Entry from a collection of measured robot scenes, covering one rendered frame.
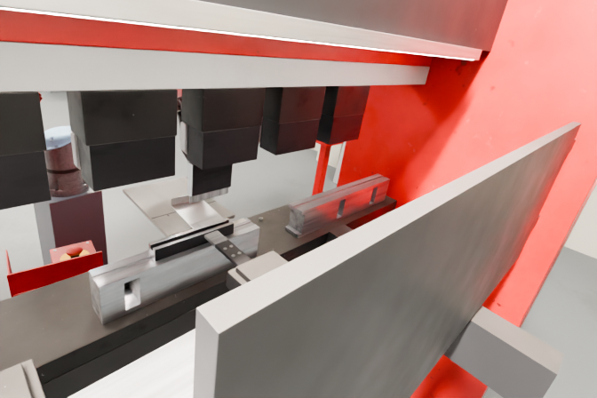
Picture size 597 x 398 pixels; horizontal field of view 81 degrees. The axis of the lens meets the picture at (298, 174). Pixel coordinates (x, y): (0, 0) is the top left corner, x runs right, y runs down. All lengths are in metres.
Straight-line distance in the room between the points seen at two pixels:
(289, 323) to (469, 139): 1.17
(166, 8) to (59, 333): 0.65
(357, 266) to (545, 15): 1.12
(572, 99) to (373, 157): 0.68
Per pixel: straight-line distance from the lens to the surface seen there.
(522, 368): 1.03
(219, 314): 0.19
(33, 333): 0.88
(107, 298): 0.81
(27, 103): 0.60
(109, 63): 0.61
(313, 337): 0.26
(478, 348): 1.04
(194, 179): 0.78
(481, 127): 1.32
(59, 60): 0.60
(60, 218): 1.55
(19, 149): 0.62
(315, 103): 0.90
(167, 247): 0.82
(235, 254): 0.78
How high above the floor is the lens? 1.47
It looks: 23 degrees down
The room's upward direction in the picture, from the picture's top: 9 degrees clockwise
